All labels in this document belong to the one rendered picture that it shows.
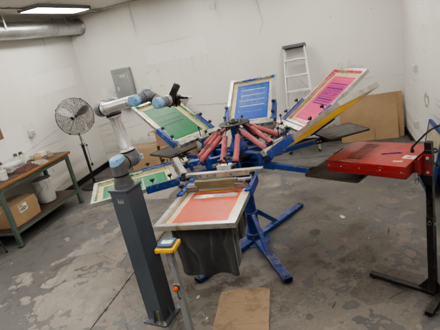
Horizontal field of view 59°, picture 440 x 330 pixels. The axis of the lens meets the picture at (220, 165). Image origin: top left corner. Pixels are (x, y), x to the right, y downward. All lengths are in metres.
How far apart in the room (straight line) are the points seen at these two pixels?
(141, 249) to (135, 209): 0.33
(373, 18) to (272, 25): 1.58
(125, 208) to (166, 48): 4.84
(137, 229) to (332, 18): 4.94
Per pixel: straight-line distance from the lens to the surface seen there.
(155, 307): 3.40
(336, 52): 6.86
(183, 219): 2.78
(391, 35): 6.90
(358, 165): 2.86
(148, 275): 3.21
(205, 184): 3.10
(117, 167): 2.90
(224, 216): 2.67
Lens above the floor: 2.10
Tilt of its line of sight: 18 degrees down
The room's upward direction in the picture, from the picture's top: 12 degrees counter-clockwise
